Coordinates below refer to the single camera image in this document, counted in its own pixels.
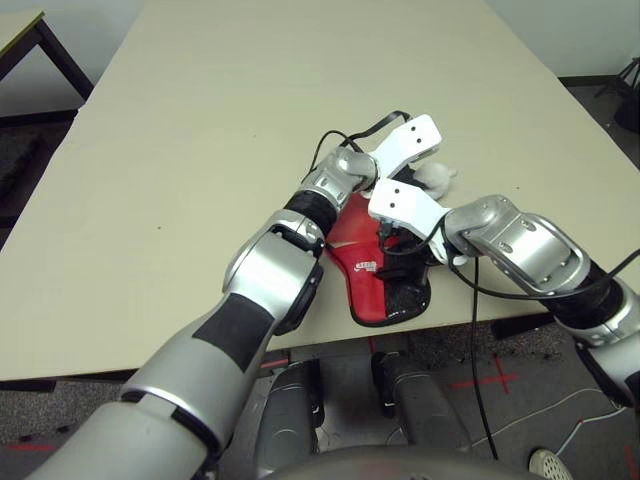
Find thin white floor cable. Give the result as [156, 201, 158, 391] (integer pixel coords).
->
[469, 389, 626, 464]

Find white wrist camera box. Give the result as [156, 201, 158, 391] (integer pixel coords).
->
[367, 178, 464, 264]
[372, 113, 444, 181]

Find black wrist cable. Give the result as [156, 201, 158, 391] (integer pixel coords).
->
[301, 109, 410, 187]
[379, 219, 640, 299]

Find grey robot leg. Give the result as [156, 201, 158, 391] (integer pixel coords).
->
[259, 359, 324, 474]
[372, 352, 471, 451]

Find grey robot right leg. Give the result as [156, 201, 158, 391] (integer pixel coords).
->
[372, 352, 471, 451]

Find grey robot left leg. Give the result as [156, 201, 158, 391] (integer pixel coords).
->
[259, 359, 324, 474]

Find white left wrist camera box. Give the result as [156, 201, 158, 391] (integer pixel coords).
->
[372, 113, 444, 181]

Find black hanging cable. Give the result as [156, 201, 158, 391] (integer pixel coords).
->
[469, 257, 500, 460]

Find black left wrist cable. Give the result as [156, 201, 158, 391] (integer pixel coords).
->
[301, 109, 410, 187]

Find grey robot torso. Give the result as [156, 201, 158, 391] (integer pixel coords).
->
[269, 444, 534, 480]

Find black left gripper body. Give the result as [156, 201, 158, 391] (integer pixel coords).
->
[392, 159, 426, 185]

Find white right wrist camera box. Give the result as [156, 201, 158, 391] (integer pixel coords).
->
[367, 178, 464, 264]

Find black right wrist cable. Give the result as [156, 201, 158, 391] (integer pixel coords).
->
[379, 219, 640, 299]

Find black tripod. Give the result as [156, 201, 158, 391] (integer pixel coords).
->
[594, 57, 640, 99]

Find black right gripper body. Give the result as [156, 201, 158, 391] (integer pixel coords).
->
[378, 222, 431, 266]

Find side table with black frame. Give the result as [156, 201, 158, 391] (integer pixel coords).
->
[0, 9, 96, 126]

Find white mesh shoe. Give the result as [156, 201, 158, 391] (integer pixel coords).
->
[528, 448, 576, 480]

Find black red paddle case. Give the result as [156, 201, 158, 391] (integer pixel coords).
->
[324, 192, 434, 329]

